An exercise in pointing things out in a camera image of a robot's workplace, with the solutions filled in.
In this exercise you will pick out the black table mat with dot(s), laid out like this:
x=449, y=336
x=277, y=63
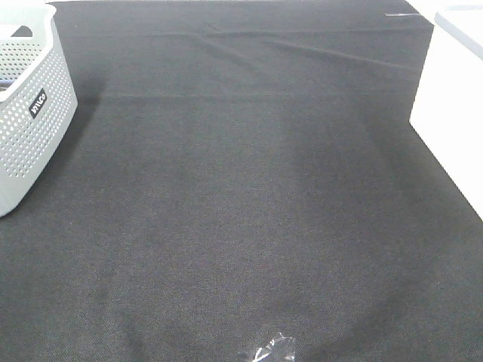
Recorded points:
x=235, y=171

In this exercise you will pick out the clear tape piece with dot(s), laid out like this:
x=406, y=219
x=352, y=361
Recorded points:
x=279, y=348

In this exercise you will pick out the white box at right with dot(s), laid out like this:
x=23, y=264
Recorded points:
x=447, y=108

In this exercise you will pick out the grey perforated plastic basket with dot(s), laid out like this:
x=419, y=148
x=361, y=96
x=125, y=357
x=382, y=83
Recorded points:
x=38, y=99

